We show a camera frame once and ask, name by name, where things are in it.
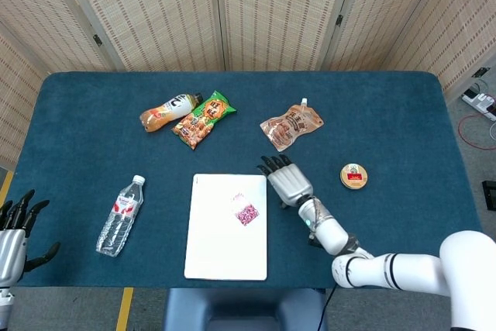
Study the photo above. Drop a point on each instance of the white rectangular board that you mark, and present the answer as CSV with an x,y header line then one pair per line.
x,y
217,242

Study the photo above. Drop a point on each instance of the white power strip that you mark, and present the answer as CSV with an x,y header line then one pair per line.
x,y
480,101

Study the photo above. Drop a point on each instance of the round tan tin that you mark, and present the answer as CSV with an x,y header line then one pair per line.
x,y
353,177

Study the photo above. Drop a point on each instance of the brown spout pouch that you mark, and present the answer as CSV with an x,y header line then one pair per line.
x,y
290,125

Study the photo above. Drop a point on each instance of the dark blue table cloth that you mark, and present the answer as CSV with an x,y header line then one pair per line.
x,y
77,133

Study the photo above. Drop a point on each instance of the green orange snack bag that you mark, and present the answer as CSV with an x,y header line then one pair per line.
x,y
199,119

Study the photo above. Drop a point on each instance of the orange juice bottle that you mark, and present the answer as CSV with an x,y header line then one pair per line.
x,y
166,112

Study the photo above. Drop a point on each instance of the pink patterned packet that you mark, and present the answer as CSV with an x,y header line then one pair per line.
x,y
248,212

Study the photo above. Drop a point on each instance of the bamboo folding screen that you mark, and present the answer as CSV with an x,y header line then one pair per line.
x,y
271,9

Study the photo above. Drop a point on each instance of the black box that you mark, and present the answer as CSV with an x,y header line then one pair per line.
x,y
490,193

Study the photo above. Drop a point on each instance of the black screen hinge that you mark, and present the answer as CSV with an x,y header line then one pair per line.
x,y
339,19
479,72
97,40

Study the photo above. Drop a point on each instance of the clear plastic water bottle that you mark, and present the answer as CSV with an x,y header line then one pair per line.
x,y
118,222

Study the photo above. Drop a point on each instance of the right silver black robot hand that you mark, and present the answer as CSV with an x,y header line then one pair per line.
x,y
288,183

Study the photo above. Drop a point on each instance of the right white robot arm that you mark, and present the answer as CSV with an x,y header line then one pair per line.
x,y
410,269

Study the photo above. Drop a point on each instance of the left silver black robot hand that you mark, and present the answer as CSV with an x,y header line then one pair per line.
x,y
9,249

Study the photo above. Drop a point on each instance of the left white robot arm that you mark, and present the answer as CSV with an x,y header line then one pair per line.
x,y
4,304

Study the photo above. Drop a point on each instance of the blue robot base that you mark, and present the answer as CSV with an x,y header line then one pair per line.
x,y
244,309

